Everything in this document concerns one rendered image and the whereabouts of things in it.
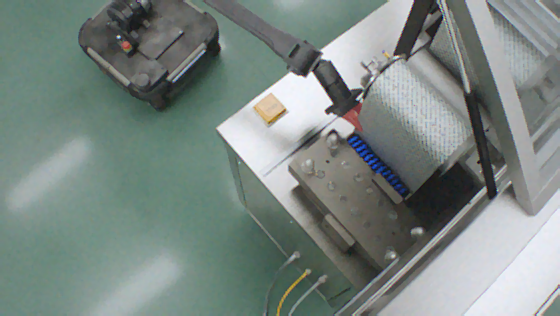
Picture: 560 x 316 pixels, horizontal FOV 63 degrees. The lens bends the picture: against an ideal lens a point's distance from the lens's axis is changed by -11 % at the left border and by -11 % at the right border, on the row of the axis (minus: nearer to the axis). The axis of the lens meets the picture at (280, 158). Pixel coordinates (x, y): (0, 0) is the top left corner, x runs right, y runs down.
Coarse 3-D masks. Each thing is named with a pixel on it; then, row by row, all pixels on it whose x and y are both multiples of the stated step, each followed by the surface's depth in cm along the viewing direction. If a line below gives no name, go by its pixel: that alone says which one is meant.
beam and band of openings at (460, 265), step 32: (512, 192) 65; (480, 224) 64; (512, 224) 64; (544, 224) 64; (448, 256) 62; (480, 256) 62; (512, 256) 62; (416, 288) 61; (448, 288) 61; (480, 288) 61
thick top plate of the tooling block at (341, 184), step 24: (312, 144) 134; (288, 168) 135; (336, 168) 132; (360, 168) 132; (312, 192) 131; (336, 192) 130; (360, 192) 130; (336, 216) 128; (360, 216) 128; (384, 216) 128; (408, 216) 128; (360, 240) 126; (384, 240) 126; (408, 240) 126; (384, 264) 124
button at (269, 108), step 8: (272, 96) 150; (256, 104) 149; (264, 104) 149; (272, 104) 149; (280, 104) 150; (264, 112) 149; (272, 112) 149; (280, 112) 149; (264, 120) 150; (272, 120) 149
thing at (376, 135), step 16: (368, 112) 121; (368, 128) 127; (384, 128) 119; (368, 144) 134; (384, 144) 125; (400, 144) 118; (384, 160) 132; (400, 160) 123; (416, 160) 116; (400, 176) 130; (416, 176) 122
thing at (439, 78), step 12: (408, 60) 120; (420, 60) 120; (432, 60) 120; (420, 72) 119; (432, 72) 119; (444, 72) 119; (432, 84) 118; (444, 84) 118; (456, 84) 118; (444, 96) 117; (456, 96) 117; (456, 108) 116; (480, 108) 116; (468, 120) 115
